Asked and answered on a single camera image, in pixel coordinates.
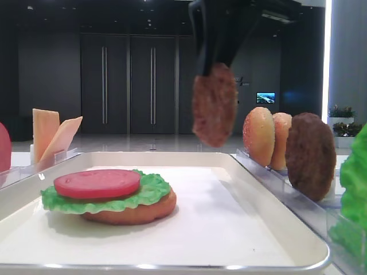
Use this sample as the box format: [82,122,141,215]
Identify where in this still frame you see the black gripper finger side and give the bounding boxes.
[211,1,262,67]
[188,1,216,76]

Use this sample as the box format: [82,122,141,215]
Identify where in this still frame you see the brown meat patty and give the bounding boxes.
[192,63,237,148]

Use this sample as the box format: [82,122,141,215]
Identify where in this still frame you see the dark meat patty in rack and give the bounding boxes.
[285,112,336,202]

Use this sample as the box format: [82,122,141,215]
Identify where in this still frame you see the green lettuce leaf on tray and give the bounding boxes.
[41,170,171,214]

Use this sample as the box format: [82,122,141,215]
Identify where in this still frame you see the orange cheese slice leaning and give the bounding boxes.
[40,116,83,161]

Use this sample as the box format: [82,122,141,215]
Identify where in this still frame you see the orange cheese slice upright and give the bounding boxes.
[32,108,60,163]

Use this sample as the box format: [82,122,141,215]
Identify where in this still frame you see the red tomato slice on tray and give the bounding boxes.
[54,169,141,199]

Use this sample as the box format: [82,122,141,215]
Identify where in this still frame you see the red tomato slice in rack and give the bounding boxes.
[0,123,11,172]

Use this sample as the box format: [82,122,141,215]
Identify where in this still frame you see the green lettuce in rack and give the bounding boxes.
[329,126,366,261]

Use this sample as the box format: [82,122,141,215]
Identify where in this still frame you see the dark double doors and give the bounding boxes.
[81,34,196,134]

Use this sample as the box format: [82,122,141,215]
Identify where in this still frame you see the sesame bun front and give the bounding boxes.
[243,107,275,167]

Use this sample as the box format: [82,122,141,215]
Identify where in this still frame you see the sesame bun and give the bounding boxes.
[270,112,292,170]
[243,107,275,167]

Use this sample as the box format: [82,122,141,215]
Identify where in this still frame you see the sesame bun behind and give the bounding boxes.
[270,112,292,170]

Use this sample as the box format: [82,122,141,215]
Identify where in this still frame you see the potted plants on stand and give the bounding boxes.
[327,105,363,148]

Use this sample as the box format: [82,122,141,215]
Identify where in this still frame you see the white metal tray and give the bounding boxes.
[1,152,330,274]

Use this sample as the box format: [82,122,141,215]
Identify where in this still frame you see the bun bottom on tray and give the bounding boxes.
[81,188,177,225]

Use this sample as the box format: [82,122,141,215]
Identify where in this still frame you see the clear acrylic right rack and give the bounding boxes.
[231,148,367,272]

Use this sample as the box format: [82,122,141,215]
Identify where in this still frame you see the clear acrylic rack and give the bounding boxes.
[231,148,367,272]
[1,148,79,188]

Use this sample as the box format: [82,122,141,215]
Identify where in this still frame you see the clear acrylic left rack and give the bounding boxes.
[1,148,79,188]

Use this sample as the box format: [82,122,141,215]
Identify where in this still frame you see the small wall screen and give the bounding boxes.
[256,92,275,104]

